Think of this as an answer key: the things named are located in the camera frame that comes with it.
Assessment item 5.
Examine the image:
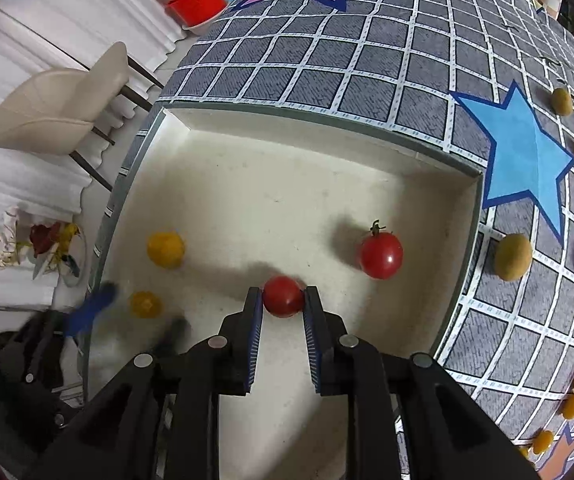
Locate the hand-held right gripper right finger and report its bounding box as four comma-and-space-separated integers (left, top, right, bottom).
303, 285, 540, 480

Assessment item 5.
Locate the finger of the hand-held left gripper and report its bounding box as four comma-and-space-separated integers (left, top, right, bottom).
153, 317, 191, 357
63, 282, 120, 339

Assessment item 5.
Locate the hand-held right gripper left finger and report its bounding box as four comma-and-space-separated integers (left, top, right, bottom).
24, 287, 268, 480

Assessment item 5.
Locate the white shallow tray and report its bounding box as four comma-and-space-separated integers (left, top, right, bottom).
82, 102, 485, 480

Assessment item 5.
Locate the glass vase with flowers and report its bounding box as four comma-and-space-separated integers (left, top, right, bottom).
0, 205, 88, 288

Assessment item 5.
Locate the red cherry tomato with stem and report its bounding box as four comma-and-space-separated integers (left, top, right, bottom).
358, 220, 404, 281

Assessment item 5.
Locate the beige chair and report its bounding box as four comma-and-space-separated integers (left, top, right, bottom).
0, 42, 165, 192

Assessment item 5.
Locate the grey checkered star tablecloth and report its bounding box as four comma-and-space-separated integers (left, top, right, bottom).
87, 0, 574, 480

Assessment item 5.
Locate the white curtain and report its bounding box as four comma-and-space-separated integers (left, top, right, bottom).
0, 0, 203, 311

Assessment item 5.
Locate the red plastic bowl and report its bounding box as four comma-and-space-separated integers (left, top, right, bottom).
167, 0, 229, 27

